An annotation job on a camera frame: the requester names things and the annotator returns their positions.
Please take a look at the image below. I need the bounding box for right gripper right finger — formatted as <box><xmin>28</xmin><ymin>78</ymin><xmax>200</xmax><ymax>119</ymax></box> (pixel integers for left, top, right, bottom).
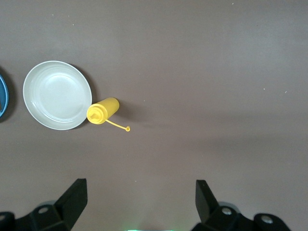
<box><xmin>192</xmin><ymin>179</ymin><xmax>292</xmax><ymax>231</ymax></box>

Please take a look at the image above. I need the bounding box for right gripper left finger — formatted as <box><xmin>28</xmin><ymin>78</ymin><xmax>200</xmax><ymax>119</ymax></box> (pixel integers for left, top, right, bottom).
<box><xmin>0</xmin><ymin>178</ymin><xmax>88</xmax><ymax>231</ymax></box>

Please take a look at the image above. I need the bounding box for yellow mustard squeeze bottle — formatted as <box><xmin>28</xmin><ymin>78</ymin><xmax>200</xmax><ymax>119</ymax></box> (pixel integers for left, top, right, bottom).
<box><xmin>86</xmin><ymin>97</ymin><xmax>131</xmax><ymax>133</ymax></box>

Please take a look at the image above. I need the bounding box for blue round plate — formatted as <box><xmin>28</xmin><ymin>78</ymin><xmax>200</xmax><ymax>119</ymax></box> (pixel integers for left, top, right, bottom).
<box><xmin>0</xmin><ymin>73</ymin><xmax>10</xmax><ymax>118</ymax></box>

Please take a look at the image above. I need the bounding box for beige round plate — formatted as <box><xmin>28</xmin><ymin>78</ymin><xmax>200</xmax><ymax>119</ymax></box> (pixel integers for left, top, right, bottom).
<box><xmin>22</xmin><ymin>60</ymin><xmax>93</xmax><ymax>131</ymax></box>

